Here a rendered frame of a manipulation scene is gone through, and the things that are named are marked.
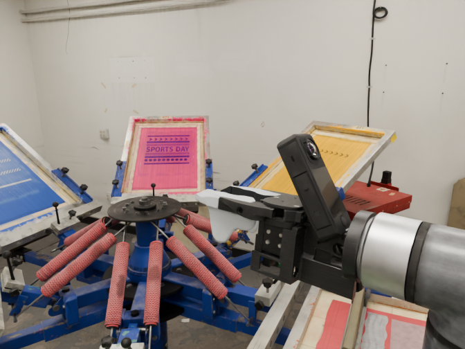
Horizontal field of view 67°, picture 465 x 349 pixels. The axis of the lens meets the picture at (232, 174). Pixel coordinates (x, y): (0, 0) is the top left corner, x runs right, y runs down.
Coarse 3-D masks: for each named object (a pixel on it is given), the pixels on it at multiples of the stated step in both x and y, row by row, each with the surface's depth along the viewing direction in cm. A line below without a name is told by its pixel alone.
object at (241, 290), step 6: (234, 288) 137; (240, 288) 137; (246, 288) 137; (252, 288) 137; (234, 294) 134; (240, 294) 133; (246, 294) 133; (252, 294) 133; (234, 300) 135; (240, 300) 134; (246, 300) 132; (252, 300) 131; (246, 306) 133; (264, 306) 130; (270, 306) 129
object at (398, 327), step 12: (336, 312) 135; (348, 312) 135; (372, 312) 135; (384, 312) 135; (336, 324) 128; (396, 324) 128; (408, 324) 128; (420, 324) 128; (396, 336) 122; (408, 336) 122; (420, 336) 122; (396, 348) 116; (408, 348) 116; (420, 348) 116
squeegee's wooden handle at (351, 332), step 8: (360, 296) 127; (352, 304) 123; (360, 304) 123; (352, 312) 118; (360, 312) 119; (352, 320) 114; (360, 320) 123; (352, 328) 111; (352, 336) 107; (344, 344) 104; (352, 344) 104
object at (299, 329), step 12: (312, 288) 145; (312, 300) 137; (372, 300) 141; (384, 300) 139; (396, 300) 137; (300, 312) 130; (312, 312) 133; (300, 324) 124; (300, 336) 118; (288, 348) 112
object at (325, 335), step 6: (324, 336) 123; (330, 336) 123; (336, 336) 123; (318, 342) 120; (324, 342) 120; (330, 342) 120; (336, 342) 120; (318, 348) 117; (324, 348) 117; (330, 348) 117; (336, 348) 117; (360, 348) 117; (384, 348) 116
